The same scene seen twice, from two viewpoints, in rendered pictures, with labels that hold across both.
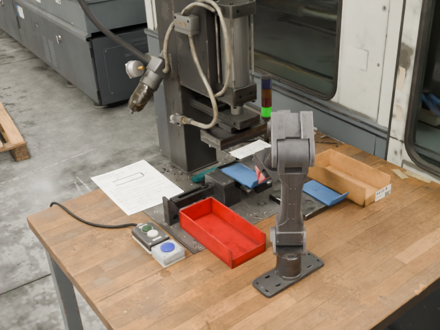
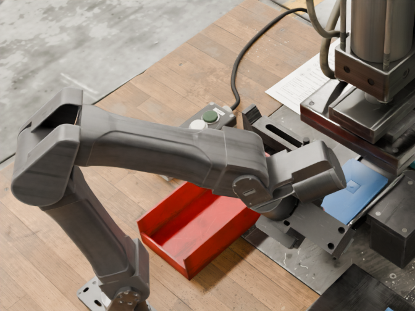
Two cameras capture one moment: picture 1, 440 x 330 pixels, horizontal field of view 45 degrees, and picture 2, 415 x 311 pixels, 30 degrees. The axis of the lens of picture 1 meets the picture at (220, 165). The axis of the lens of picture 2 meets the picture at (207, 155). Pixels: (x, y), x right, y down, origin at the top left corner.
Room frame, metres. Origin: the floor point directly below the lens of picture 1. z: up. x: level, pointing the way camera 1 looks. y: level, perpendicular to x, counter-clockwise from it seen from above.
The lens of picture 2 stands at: (1.20, -0.84, 1.95)
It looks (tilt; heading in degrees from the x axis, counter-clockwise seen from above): 47 degrees down; 89
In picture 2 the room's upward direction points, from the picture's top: 10 degrees counter-clockwise
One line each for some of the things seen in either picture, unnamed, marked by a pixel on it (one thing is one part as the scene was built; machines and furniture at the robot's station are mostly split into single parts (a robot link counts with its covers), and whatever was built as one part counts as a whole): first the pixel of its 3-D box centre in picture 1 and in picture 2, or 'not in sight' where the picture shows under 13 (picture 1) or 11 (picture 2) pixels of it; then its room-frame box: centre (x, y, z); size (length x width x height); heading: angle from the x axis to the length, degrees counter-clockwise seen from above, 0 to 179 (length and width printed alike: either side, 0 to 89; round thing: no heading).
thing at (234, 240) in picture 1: (220, 230); (216, 205); (1.22, 0.01, 0.93); 0.25 x 0.12 x 0.06; 36
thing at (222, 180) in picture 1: (239, 170); (372, 187); (1.47, -0.06, 0.98); 0.20 x 0.10 x 0.01; 126
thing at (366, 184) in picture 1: (346, 177); not in sight; (1.48, -0.41, 0.93); 0.25 x 0.13 x 0.08; 36
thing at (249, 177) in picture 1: (245, 172); (341, 193); (1.41, -0.08, 1.00); 0.15 x 0.07 x 0.03; 37
